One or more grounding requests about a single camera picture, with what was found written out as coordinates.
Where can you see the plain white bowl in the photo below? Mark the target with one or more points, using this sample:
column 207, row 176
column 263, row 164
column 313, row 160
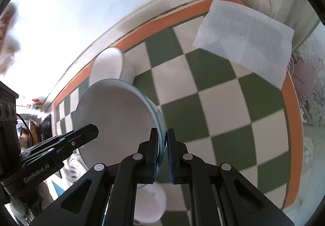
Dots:
column 152, row 203
column 106, row 66

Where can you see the white bowl with blue dots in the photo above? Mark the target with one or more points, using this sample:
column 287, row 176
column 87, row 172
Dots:
column 114, row 124

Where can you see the frosted glass sliding door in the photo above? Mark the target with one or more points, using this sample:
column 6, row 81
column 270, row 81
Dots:
column 309, row 89

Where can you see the group of colourful wall decorations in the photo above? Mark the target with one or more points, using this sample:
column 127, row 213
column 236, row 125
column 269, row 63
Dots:
column 35, row 101

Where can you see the white paper towel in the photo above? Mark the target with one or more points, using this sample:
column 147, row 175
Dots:
column 243, row 38

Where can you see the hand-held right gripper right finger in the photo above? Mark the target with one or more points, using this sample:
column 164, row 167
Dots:
column 170, row 155

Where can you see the green checkered tablecloth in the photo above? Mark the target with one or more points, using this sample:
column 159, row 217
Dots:
column 215, row 114

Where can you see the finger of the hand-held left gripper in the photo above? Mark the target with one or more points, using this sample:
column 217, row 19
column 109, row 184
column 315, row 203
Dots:
column 83, row 132
column 45, row 155

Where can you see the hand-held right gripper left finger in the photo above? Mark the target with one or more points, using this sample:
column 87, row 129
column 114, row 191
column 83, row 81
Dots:
column 153, row 149

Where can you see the small clear plastic bag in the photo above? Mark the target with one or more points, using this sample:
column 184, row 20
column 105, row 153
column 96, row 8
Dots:
column 7, row 38

